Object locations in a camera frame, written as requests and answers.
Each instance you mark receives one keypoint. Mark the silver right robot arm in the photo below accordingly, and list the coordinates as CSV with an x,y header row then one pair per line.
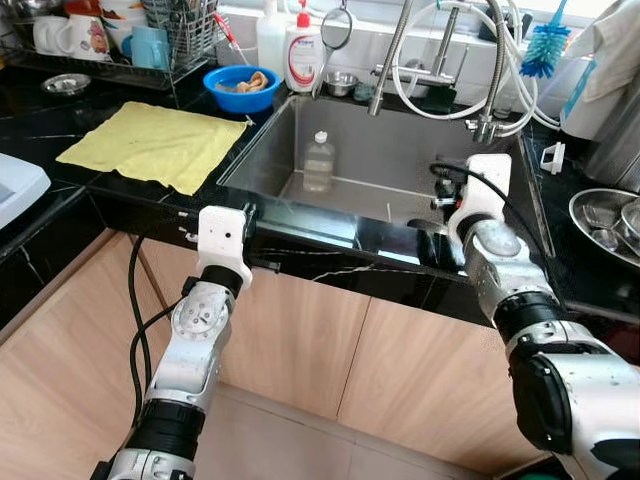
x,y
575,390

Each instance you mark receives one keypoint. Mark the stainless steel sink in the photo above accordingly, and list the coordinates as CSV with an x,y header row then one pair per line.
x,y
380,140

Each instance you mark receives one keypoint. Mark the clear plastic bottle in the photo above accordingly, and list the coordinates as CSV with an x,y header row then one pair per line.
x,y
319,165

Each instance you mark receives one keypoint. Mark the dark green sponge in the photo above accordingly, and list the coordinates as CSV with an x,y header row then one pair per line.
x,y
440,100

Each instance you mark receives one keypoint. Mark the white plastic clip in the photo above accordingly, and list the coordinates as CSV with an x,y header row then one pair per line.
x,y
556,158

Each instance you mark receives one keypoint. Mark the blue plastic bowl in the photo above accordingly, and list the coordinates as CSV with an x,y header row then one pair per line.
x,y
240,102

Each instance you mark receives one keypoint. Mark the light wood cabinet door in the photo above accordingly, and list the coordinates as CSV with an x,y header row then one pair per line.
x,y
60,380
290,340
430,390

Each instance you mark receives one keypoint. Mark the yellow cloth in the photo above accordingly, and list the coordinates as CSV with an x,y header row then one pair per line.
x,y
150,145

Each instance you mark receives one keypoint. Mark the tan scrubbing sponge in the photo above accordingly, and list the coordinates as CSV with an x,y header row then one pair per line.
x,y
255,80

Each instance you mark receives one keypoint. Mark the steel spoon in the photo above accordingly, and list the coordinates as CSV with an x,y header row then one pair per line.
x,y
600,225

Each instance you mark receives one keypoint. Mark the small steel bowl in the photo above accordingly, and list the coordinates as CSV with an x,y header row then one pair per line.
x,y
341,83

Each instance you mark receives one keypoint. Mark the white soap bottle red pump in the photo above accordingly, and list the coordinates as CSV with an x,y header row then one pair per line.
x,y
303,65

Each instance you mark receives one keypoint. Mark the blue bottle brush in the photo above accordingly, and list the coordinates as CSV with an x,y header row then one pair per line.
x,y
545,50

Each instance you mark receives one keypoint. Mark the white spray bottle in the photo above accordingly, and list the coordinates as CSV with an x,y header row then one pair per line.
x,y
270,45

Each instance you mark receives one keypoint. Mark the steel knife block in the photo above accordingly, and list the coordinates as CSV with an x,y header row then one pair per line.
x,y
620,140

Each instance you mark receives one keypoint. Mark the red brush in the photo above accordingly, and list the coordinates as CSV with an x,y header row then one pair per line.
x,y
228,35

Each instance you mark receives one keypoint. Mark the blue cup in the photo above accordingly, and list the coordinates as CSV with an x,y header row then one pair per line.
x,y
150,48

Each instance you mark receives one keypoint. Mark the round mesh strainer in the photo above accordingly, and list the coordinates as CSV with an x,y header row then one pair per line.
x,y
337,30

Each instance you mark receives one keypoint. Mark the white towel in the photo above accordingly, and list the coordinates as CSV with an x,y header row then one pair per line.
x,y
610,50

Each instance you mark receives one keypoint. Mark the small steel saucer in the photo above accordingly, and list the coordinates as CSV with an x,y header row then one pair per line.
x,y
66,84

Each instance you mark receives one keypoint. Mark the white appliance with grey panel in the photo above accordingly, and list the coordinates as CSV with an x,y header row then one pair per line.
x,y
20,190

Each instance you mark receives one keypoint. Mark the white mug with print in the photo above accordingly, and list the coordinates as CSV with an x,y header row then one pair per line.
x,y
88,38

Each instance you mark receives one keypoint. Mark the white bowl stack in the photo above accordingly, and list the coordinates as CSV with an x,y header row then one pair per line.
x,y
105,12

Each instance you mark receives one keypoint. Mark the plain white mug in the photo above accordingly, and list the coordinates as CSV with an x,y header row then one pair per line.
x,y
50,35

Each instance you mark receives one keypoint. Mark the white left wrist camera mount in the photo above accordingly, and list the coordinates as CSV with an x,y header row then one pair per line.
x,y
222,240

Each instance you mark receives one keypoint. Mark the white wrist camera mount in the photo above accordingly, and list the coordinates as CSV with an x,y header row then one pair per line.
x,y
488,180
222,240

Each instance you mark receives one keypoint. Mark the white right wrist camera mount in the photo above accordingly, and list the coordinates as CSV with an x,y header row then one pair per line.
x,y
488,180

